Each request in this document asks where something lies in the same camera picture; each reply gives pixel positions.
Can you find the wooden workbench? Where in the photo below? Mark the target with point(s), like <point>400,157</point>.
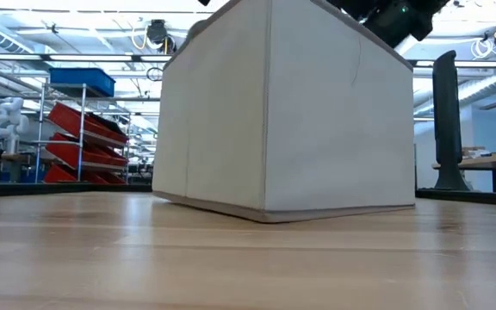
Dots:
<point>20,157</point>

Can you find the blue plastic bin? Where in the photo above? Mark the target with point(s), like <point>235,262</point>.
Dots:
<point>80,79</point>

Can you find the beige fabric storage box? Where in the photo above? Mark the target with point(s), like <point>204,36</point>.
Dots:
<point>282,120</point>

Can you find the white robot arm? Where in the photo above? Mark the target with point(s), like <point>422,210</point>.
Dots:
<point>9,120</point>

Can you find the wooden desk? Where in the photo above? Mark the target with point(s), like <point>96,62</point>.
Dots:
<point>489,161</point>

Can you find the black tower stand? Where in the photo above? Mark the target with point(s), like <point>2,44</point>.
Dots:
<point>446,120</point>

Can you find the metal shelf rack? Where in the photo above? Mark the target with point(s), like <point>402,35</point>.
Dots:
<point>82,129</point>

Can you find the red plastic bin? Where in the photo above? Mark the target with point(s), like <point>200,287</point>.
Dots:
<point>63,175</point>
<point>76,153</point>
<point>80,122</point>

